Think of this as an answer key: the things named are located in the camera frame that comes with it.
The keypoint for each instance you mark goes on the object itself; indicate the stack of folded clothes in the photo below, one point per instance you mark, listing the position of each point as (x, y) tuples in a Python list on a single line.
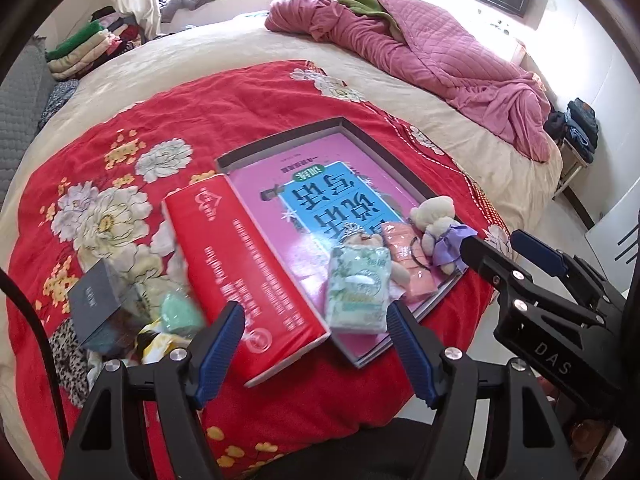
[(85, 52)]

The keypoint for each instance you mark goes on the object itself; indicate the red tissue pack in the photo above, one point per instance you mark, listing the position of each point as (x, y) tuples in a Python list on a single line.
[(240, 270)]

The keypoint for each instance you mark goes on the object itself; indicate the pink comb packet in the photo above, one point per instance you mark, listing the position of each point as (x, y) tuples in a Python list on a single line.
[(420, 285)]

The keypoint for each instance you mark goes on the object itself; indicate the dark patterned pillow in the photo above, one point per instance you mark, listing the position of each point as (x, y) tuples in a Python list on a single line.
[(57, 102)]

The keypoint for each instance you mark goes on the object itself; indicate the light green tissue packet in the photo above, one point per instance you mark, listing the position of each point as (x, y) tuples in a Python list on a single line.
[(357, 290)]

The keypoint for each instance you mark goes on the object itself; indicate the grey quilted headboard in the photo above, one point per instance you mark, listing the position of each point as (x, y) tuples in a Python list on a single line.
[(20, 110)]

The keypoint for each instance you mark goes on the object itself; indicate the yellow black plush toy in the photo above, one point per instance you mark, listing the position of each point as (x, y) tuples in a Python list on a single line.
[(160, 347)]

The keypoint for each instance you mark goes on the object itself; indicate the white flat panel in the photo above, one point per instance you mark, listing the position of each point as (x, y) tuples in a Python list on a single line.
[(610, 260)]

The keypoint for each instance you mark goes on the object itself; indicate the dark shallow box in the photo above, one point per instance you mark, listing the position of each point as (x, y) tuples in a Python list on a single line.
[(300, 141)]

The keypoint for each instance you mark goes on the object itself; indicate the dark blue box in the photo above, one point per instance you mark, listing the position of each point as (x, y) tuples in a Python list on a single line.
[(95, 295)]

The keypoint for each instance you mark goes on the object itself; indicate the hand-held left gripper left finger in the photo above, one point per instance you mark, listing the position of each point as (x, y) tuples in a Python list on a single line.
[(220, 350)]

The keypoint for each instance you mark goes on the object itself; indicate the white teddy bear silver dress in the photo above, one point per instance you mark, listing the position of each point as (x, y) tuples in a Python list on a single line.
[(400, 270)]

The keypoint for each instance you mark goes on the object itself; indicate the leopard print headband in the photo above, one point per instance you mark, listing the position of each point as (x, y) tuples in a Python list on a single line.
[(70, 360)]

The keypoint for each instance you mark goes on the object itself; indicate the white stool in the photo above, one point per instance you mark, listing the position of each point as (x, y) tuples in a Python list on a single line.
[(575, 165)]

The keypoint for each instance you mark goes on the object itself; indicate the pink quilted duvet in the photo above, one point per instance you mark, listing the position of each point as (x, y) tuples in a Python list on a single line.
[(450, 60)]

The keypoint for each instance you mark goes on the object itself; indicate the pink book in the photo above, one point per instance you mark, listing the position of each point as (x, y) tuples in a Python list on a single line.
[(310, 200)]

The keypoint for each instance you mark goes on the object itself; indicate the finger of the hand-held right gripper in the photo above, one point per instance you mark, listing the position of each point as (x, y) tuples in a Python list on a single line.
[(500, 270), (537, 252)]

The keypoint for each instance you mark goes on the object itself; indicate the mint green soft item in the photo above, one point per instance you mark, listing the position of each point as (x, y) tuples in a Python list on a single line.
[(180, 310)]

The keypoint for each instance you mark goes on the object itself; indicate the pile of jeans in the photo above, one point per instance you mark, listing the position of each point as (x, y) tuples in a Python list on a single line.
[(580, 125)]

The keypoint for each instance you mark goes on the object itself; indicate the red floral blanket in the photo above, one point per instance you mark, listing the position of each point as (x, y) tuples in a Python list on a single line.
[(175, 110)]

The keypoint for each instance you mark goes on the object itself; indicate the white teddy bear purple ribbon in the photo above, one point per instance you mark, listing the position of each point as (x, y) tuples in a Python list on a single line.
[(435, 215)]

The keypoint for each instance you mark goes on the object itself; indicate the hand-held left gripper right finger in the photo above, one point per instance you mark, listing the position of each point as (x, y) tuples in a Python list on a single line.
[(410, 350)]

